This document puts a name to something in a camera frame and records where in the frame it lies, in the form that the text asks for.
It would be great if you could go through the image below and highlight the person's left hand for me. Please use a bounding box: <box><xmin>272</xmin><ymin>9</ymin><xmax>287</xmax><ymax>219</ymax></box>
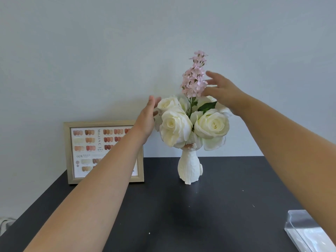
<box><xmin>132</xmin><ymin>96</ymin><xmax>162</xmax><ymax>145</ymax></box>

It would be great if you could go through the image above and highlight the person's right hand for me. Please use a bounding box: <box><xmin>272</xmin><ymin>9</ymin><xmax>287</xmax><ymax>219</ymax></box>
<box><xmin>202</xmin><ymin>71</ymin><xmax>249</xmax><ymax>116</ymax></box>

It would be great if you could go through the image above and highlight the person's right forearm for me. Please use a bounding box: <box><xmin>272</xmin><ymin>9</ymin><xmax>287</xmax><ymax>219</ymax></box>
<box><xmin>235</xmin><ymin>93</ymin><xmax>336</xmax><ymax>246</ymax></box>

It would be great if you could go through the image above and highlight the person's left forearm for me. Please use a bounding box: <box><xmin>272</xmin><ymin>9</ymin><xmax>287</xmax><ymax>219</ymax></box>
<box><xmin>24</xmin><ymin>128</ymin><xmax>147</xmax><ymax>252</ymax></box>

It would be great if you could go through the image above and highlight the green artificial leaf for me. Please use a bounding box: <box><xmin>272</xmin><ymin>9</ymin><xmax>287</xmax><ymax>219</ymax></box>
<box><xmin>197</xmin><ymin>101</ymin><xmax>218</xmax><ymax>114</ymax></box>

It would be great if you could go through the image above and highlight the small white artificial rose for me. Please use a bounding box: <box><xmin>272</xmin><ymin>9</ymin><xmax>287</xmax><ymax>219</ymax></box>
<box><xmin>157</xmin><ymin>96</ymin><xmax>182</xmax><ymax>112</ymax></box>
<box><xmin>196</xmin><ymin>96</ymin><xmax>232</xmax><ymax>117</ymax></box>

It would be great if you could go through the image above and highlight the pink blossom flower stem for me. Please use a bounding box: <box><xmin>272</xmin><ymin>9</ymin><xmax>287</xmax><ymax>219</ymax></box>
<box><xmin>181</xmin><ymin>51</ymin><xmax>208</xmax><ymax>116</ymax></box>

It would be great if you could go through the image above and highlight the large white artificial rose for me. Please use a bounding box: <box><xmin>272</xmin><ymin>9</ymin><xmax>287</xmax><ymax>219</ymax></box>
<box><xmin>159</xmin><ymin>107</ymin><xmax>193</xmax><ymax>149</ymax></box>
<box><xmin>194</xmin><ymin>110</ymin><xmax>230</xmax><ymax>141</ymax></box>

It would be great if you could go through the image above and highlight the white cat-shaped vase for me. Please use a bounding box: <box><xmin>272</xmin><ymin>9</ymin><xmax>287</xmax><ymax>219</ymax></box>
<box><xmin>178</xmin><ymin>144</ymin><xmax>203</xmax><ymax>185</ymax></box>

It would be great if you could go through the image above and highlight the framed nail colour chart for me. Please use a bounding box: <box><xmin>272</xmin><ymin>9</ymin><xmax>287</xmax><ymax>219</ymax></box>
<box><xmin>64</xmin><ymin>120</ymin><xmax>145</xmax><ymax>185</ymax></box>

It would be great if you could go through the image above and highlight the clear acrylic box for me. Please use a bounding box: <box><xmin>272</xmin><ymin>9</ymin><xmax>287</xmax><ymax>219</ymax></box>
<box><xmin>284</xmin><ymin>209</ymin><xmax>336</xmax><ymax>252</ymax></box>

